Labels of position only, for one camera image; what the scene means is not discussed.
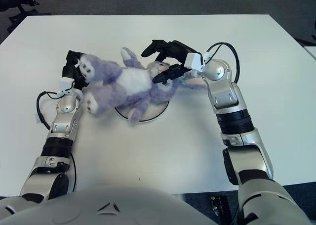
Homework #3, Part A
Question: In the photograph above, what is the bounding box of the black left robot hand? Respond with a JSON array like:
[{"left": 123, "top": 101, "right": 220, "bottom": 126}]
[{"left": 61, "top": 50, "right": 86, "bottom": 90}]

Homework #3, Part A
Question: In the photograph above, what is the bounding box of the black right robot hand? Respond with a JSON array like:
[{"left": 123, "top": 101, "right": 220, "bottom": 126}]
[{"left": 141, "top": 39, "right": 196, "bottom": 85}]

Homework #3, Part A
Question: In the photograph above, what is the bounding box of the purple plush bunny doll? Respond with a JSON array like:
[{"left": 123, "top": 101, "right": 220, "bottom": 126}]
[{"left": 76, "top": 46, "right": 207, "bottom": 127}]

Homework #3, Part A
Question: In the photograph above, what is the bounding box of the white plate with black rim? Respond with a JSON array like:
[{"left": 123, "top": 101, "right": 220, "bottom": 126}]
[{"left": 115, "top": 98, "right": 170, "bottom": 124}]

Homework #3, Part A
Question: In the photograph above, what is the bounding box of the black office chair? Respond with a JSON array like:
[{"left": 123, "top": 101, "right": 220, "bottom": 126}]
[{"left": 0, "top": 0, "right": 51, "bottom": 25}]

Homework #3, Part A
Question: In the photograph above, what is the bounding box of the black chair base leg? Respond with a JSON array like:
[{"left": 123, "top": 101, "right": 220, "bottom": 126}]
[{"left": 295, "top": 36, "right": 316, "bottom": 47}]

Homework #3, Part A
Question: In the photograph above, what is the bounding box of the white neighbouring table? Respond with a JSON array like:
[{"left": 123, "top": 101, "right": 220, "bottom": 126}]
[{"left": 305, "top": 46, "right": 316, "bottom": 59}]

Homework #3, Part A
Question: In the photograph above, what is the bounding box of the silver robot torso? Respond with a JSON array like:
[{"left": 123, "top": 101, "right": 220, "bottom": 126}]
[{"left": 0, "top": 184, "right": 220, "bottom": 225}]

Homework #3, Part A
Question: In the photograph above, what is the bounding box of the white left wrist mount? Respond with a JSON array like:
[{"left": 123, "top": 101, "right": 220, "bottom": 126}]
[{"left": 56, "top": 78, "right": 75, "bottom": 98}]

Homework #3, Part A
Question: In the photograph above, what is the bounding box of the white wrist mount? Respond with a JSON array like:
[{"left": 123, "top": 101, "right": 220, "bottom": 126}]
[
  {"left": 56, "top": 78, "right": 75, "bottom": 98},
  {"left": 184, "top": 52, "right": 213, "bottom": 72}
]

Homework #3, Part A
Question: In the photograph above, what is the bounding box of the white right wrist mount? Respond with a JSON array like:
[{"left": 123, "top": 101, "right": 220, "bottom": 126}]
[{"left": 184, "top": 52, "right": 213, "bottom": 72}]

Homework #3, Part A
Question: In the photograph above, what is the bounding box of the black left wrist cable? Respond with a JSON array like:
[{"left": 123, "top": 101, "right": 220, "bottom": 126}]
[{"left": 36, "top": 91, "right": 61, "bottom": 129}]

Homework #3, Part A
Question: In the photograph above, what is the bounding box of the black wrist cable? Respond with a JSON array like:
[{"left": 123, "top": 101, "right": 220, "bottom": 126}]
[
  {"left": 203, "top": 42, "right": 241, "bottom": 84},
  {"left": 36, "top": 91, "right": 61, "bottom": 129}
]

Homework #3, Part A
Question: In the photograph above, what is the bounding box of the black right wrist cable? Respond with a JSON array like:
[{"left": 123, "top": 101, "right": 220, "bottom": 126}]
[{"left": 203, "top": 42, "right": 241, "bottom": 84}]

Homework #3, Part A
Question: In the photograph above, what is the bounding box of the black metal bracket with screws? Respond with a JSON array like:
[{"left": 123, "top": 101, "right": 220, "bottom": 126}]
[{"left": 211, "top": 196, "right": 229, "bottom": 225}]

